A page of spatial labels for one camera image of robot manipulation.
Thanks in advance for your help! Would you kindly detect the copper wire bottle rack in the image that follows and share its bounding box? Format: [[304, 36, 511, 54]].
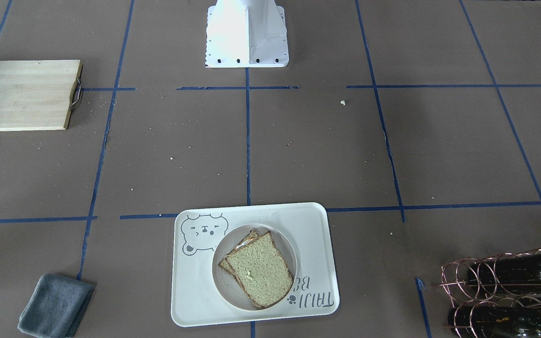
[[439, 248, 541, 338]]

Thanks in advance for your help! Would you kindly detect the white round plate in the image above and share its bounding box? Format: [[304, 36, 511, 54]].
[[212, 224, 298, 311]]

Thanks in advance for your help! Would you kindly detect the dark green wine bottle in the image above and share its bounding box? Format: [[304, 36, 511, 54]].
[[467, 253, 541, 295]]

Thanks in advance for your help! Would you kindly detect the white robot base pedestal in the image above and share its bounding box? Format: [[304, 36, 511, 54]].
[[205, 0, 289, 68]]

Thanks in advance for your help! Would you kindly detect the cream bear serving tray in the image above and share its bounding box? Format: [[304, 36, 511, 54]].
[[170, 202, 340, 327]]

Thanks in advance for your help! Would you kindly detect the wooden cutting board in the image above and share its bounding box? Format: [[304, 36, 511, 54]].
[[0, 60, 83, 132]]

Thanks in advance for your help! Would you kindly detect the grey folded cloth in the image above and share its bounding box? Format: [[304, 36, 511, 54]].
[[17, 274, 95, 338]]

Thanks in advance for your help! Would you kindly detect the bread slice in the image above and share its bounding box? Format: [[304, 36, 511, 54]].
[[227, 231, 294, 309], [218, 229, 260, 276]]

